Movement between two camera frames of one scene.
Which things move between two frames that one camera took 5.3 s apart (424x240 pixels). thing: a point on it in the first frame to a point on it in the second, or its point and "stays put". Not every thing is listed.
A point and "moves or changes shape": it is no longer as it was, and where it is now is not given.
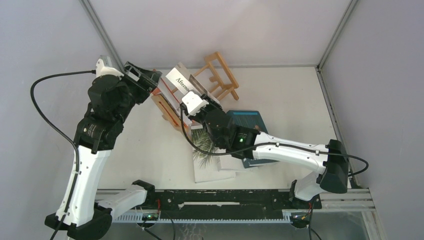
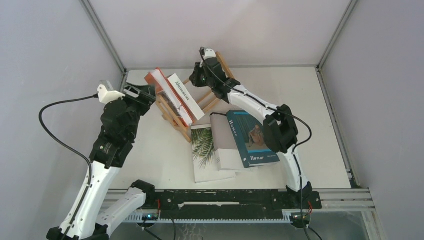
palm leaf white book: x=206 y=157 stays put
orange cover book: x=165 y=88 stays put
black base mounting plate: x=227 y=204 stays put
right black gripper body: x=201 y=117 to x=200 y=79
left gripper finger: x=150 y=76 to x=148 y=91
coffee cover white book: x=183 y=82 moves or changes shape
